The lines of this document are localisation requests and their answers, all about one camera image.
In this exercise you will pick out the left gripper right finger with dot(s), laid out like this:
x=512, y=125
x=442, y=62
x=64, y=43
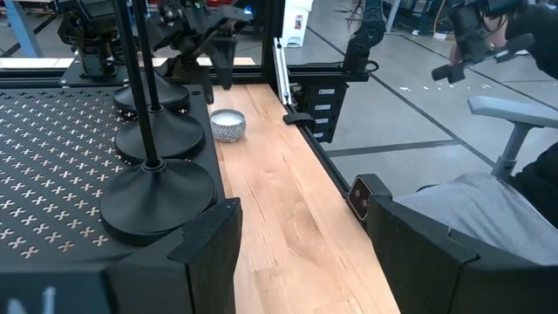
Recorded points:
x=427, y=270

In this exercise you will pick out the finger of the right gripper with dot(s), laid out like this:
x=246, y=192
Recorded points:
x=223, y=61

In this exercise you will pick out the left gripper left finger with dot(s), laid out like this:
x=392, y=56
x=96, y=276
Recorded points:
x=205, y=270

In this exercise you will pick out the black candle stick holder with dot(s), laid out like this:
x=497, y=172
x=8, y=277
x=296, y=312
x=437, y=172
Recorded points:
x=172, y=96
x=174, y=135
x=152, y=200

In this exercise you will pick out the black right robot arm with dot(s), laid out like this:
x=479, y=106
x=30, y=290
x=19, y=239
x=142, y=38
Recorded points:
x=93, y=39

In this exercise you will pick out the white patterned candle bowl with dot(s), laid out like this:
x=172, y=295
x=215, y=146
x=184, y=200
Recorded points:
x=227, y=125

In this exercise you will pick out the grey office chair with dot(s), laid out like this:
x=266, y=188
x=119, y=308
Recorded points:
x=479, y=213

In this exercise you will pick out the white waste bin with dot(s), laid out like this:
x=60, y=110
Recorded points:
x=296, y=26

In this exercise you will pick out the black controller box stack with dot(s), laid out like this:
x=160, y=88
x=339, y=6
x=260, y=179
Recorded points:
x=324, y=113

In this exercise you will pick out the blue table leg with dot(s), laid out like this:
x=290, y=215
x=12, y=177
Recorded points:
x=19, y=26

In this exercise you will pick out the gray office chair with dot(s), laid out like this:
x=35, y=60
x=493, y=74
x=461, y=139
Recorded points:
x=510, y=113

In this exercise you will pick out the black perforated metal stand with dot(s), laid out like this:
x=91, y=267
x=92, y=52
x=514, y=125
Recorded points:
x=43, y=152

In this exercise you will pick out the black plastic bracket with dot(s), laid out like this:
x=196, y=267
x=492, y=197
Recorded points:
x=298, y=119

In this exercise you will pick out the small black depth camera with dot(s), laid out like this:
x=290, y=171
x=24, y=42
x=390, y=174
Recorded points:
x=359, y=198

